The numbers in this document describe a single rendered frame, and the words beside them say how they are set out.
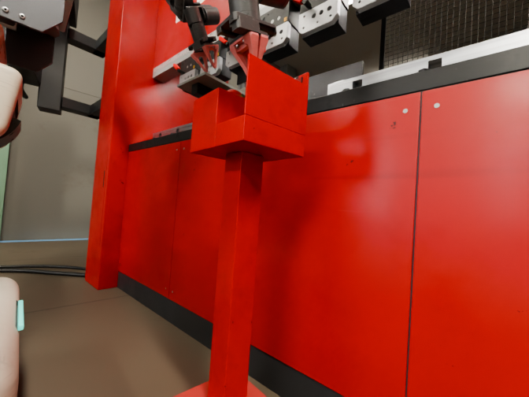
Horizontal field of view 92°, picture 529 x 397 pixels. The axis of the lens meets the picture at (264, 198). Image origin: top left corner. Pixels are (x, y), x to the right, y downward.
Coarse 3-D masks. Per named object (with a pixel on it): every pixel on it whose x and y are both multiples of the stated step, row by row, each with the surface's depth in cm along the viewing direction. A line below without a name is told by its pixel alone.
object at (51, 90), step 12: (72, 12) 171; (72, 24) 184; (60, 36) 174; (60, 48) 174; (60, 60) 175; (48, 72) 171; (60, 72) 175; (48, 84) 171; (60, 84) 175; (48, 96) 171; (60, 96) 175; (48, 108) 172; (60, 108) 175
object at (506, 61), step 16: (512, 48) 48; (528, 48) 46; (464, 64) 52; (480, 64) 50; (496, 64) 49; (512, 64) 47; (528, 64) 46; (384, 80) 62; (400, 80) 60; (416, 80) 57; (432, 80) 56; (448, 80) 54; (464, 80) 52; (336, 96) 70; (352, 96) 67; (368, 96) 64; (384, 96) 62; (144, 144) 145; (160, 144) 133
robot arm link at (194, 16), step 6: (186, 6) 91; (192, 6) 90; (198, 6) 92; (186, 12) 91; (192, 12) 90; (198, 12) 92; (204, 12) 94; (186, 18) 92; (192, 18) 91; (198, 18) 92; (204, 18) 95
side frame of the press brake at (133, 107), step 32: (128, 0) 157; (128, 32) 157; (128, 64) 158; (128, 96) 158; (160, 96) 173; (192, 96) 192; (128, 128) 159; (160, 128) 174; (96, 160) 166; (96, 192) 162; (96, 224) 158; (96, 256) 154; (96, 288) 150
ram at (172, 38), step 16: (160, 0) 170; (208, 0) 133; (224, 0) 124; (160, 16) 168; (224, 16) 123; (160, 32) 166; (176, 32) 152; (208, 32) 131; (160, 48) 165; (176, 48) 151; (160, 64) 163; (176, 64) 150; (160, 80) 172
